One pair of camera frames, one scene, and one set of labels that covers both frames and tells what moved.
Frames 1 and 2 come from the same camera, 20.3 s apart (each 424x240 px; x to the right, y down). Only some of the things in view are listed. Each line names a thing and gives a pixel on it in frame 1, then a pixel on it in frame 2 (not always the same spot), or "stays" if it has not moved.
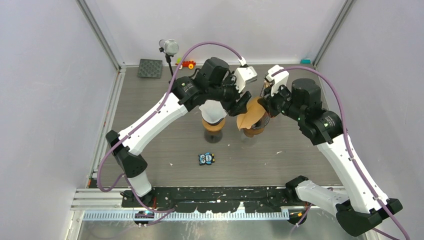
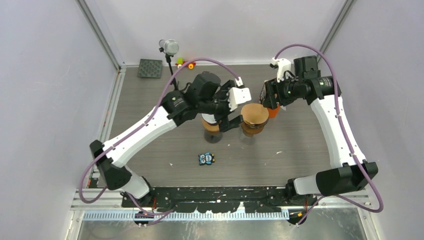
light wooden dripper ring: [214, 128] stays
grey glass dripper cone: [262, 122] → [253, 127]
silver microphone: [170, 47] stays
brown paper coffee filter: [255, 110] stays
